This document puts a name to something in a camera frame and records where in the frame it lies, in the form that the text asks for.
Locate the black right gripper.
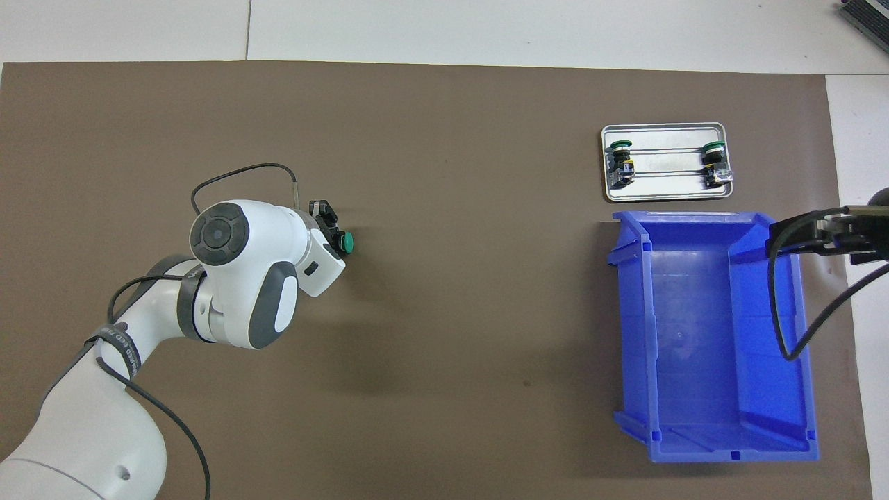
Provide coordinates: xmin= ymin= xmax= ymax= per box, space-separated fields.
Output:
xmin=767 ymin=208 xmax=889 ymax=268

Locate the silver metal tray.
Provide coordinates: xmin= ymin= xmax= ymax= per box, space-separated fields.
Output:
xmin=601 ymin=123 xmax=735 ymax=203

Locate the brown table mat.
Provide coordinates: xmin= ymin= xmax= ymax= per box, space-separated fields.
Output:
xmin=0 ymin=61 xmax=872 ymax=500

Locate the blue plastic storage bin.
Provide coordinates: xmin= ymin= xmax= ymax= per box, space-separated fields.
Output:
xmin=606 ymin=210 xmax=820 ymax=464

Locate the grey ribbed metal device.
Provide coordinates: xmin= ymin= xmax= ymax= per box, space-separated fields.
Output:
xmin=837 ymin=0 xmax=889 ymax=48

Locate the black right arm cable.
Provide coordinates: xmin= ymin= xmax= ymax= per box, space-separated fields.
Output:
xmin=766 ymin=205 xmax=889 ymax=362

